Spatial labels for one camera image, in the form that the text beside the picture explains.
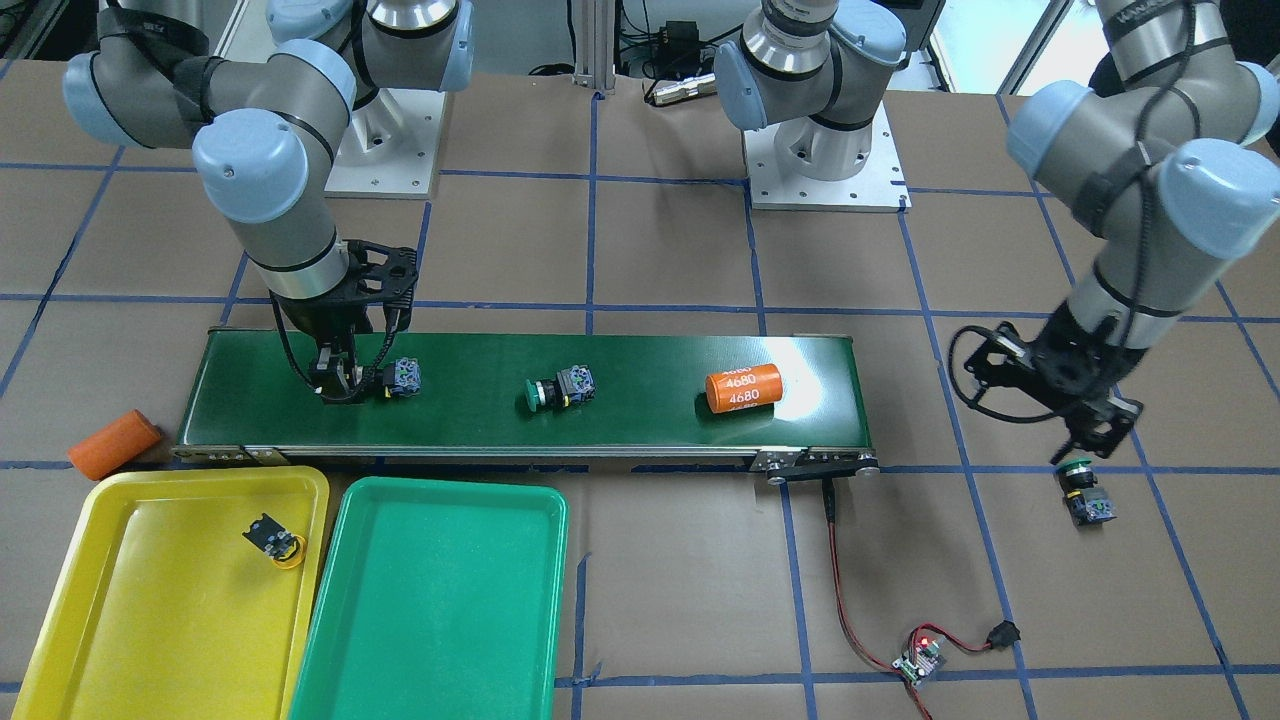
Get aluminium frame post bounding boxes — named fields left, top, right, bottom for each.
left=570, top=0, right=618, bottom=97

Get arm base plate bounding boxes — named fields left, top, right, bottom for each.
left=325, top=88, right=451, bottom=200
left=742, top=104, right=911, bottom=213

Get yellow plastic tray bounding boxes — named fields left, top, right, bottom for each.
left=14, top=466, right=330, bottom=719

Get green plastic tray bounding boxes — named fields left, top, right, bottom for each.
left=291, top=477, right=570, bottom=719

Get yellow push button switch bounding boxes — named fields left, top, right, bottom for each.
left=242, top=512, right=307, bottom=570

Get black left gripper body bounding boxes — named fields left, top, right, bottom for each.
left=963, top=305, right=1144, bottom=424

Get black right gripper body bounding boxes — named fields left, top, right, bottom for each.
left=271, top=240, right=419, bottom=351

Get small controller circuit board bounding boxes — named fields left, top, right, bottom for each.
left=891, top=630, right=947, bottom=687

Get green push button switch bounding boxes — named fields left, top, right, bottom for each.
left=525, top=364, right=596, bottom=413

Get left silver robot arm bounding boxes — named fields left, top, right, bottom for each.
left=713, top=1, right=1277, bottom=462

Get plain orange cylinder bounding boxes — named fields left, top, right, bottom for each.
left=67, top=409, right=163, bottom=482

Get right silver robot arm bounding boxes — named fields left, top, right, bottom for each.
left=61, top=1, right=474, bottom=404

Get red black power cable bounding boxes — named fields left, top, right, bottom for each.
left=818, top=478, right=1023, bottom=720

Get green conveyor belt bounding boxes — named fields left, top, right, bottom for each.
left=174, top=329, right=879, bottom=483

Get orange cylinder printed 4680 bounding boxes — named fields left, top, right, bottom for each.
left=705, top=363, right=785, bottom=414

